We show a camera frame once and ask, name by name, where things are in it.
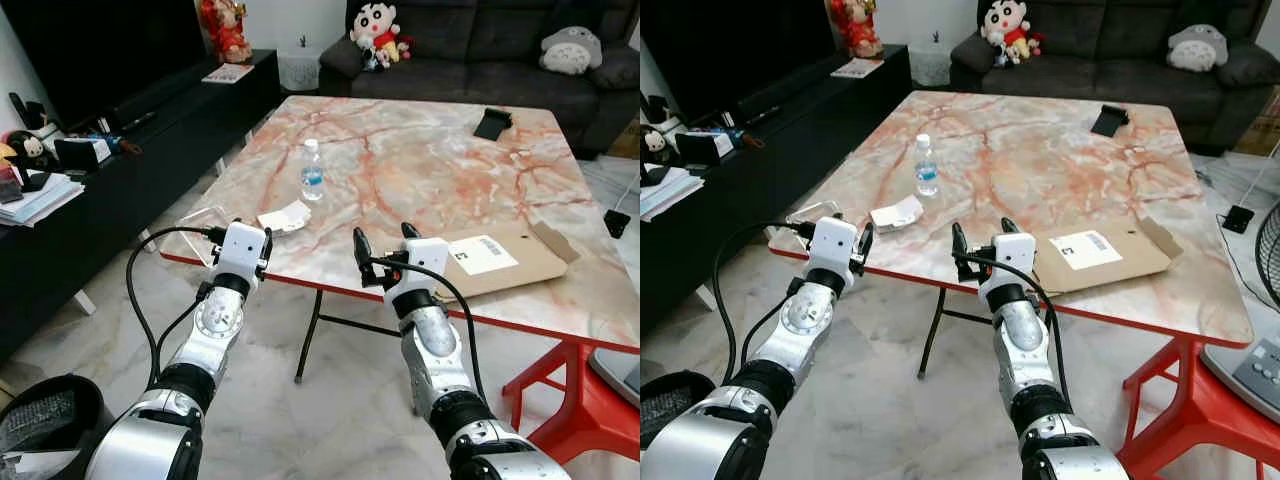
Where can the black metal table legs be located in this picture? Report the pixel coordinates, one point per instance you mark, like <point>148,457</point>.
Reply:
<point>308,340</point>
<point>928,335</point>

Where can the cartoon boy plush doll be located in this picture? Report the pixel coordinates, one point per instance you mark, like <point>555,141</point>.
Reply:
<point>1005,18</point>
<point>378,20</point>

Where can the black remote control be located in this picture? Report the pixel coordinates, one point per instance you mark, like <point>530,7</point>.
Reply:
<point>760,116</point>
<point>135,121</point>

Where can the black flat television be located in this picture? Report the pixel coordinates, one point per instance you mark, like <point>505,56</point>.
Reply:
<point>730,50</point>
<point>100,50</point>

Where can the clear plastic water bottle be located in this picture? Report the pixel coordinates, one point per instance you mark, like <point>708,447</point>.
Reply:
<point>313,175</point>
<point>927,172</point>

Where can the round Mickey plush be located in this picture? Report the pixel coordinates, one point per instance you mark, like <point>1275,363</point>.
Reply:
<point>655,145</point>
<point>28,150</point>

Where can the white holder with black remotes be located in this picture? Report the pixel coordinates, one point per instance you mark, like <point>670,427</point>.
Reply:
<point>25,112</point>
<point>660,112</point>

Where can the marble pattern red-edged table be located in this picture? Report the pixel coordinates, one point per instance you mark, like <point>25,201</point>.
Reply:
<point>1040,170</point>
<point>430,170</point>

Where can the white paper stack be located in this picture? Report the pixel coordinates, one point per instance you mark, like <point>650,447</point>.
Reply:
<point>672,195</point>
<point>45,203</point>

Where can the dark grey sofa cushion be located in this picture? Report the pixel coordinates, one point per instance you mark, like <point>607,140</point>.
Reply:
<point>1250,65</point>
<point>618,68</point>

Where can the black TV console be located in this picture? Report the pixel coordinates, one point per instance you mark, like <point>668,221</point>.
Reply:
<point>130,200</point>
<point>770,180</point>

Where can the black round rubbish bin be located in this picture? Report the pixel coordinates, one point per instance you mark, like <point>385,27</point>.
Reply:
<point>98,400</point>
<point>703,385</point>

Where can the red white booklet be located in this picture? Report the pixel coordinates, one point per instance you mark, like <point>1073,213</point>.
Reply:
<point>858,68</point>
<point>228,73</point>

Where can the white paper trash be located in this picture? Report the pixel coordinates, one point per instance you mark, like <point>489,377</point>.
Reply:
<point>897,213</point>
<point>285,217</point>

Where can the grey Totoro plush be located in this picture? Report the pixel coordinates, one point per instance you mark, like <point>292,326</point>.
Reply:
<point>1197,47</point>
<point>570,50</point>

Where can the dark grey sofa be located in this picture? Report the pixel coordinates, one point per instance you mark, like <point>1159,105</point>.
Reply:
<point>470,90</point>
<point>1100,85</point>

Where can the clear plastic container trash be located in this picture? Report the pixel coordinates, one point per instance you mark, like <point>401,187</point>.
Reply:
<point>198,222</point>
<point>815,209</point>

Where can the black power adapter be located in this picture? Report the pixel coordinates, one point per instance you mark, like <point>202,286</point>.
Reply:
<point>1238,220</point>
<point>617,223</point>

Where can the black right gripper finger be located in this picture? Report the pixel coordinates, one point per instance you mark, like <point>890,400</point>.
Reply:
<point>1009,228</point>
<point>411,233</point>
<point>960,242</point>
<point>362,248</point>

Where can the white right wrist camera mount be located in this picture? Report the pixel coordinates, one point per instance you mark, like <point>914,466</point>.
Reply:
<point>1012,258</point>
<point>425,260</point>

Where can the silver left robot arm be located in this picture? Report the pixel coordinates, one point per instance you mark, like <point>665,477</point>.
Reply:
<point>805,312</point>
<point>215,315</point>

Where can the grey standing fan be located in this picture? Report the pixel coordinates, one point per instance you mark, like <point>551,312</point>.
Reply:
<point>618,375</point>
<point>1245,375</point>

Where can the flat brown cardboard box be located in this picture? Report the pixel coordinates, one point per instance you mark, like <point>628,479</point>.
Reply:
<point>535,265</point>
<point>1145,255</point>

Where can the white mesh basket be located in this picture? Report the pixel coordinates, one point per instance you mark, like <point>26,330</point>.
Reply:
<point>930,65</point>
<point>300,70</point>

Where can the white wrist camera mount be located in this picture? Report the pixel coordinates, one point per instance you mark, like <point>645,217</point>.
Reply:
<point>240,250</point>
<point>833,243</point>
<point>1012,258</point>
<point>425,260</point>

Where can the grey speckled trash bag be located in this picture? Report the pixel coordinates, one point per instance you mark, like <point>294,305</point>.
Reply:
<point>662,415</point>
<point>35,420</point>

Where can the black white box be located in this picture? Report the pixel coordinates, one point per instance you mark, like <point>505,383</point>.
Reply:
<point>705,148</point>
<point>80,155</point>

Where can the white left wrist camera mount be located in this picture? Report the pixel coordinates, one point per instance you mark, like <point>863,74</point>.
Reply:
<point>833,243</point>
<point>240,250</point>

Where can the red festive figurine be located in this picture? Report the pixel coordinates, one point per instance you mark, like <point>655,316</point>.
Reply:
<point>858,30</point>
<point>228,35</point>

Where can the white trash piece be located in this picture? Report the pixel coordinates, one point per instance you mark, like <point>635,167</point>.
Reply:
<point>25,464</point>

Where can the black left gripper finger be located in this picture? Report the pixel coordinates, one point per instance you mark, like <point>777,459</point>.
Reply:
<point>867,238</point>
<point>268,240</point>

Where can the red plastic stool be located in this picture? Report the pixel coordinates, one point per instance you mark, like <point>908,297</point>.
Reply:
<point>1200,410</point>
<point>590,410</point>

